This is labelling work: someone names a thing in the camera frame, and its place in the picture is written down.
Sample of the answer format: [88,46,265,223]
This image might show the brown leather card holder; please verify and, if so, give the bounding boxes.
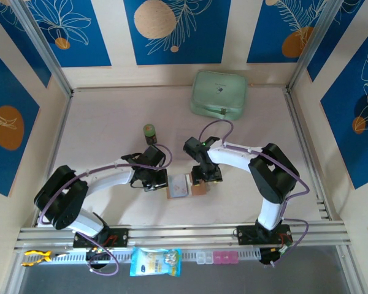
[166,173,210,200]

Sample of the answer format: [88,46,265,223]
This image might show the small green-capped dark bottle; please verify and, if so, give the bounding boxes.
[143,123,158,145]

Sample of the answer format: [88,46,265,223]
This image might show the blue snack packet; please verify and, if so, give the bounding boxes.
[129,246,183,278]

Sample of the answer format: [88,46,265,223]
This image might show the clear plastic pill box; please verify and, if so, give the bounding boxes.
[196,251,214,265]

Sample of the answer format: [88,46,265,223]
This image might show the mint green zipper case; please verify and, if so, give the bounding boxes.
[189,69,249,121]

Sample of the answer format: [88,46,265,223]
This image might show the pink plastic pill box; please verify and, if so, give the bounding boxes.
[213,251,239,265]

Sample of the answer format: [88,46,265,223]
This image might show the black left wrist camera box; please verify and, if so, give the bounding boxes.
[121,145,167,169]

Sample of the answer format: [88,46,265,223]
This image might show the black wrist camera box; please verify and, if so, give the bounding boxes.
[183,136,221,160]
[121,145,167,169]

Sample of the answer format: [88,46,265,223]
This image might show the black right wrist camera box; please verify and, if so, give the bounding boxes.
[183,136,221,160]

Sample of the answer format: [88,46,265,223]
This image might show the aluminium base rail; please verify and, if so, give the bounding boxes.
[13,220,352,254]

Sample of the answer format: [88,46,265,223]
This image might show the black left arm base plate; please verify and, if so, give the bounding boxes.
[72,228,129,249]

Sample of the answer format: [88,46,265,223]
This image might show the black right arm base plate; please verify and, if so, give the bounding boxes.
[236,224,293,246]

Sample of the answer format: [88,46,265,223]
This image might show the white slotted cable duct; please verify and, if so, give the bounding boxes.
[18,248,262,266]

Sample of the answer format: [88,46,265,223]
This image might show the aluminium table side rail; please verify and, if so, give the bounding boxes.
[283,88,331,221]

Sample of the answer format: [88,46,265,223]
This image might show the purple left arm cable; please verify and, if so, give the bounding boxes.
[38,143,174,276]

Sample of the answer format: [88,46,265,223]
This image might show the yellow-handled pliers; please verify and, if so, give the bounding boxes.
[21,249,70,267]

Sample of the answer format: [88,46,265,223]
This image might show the aluminium corner post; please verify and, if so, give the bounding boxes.
[10,0,74,96]
[285,0,347,94]

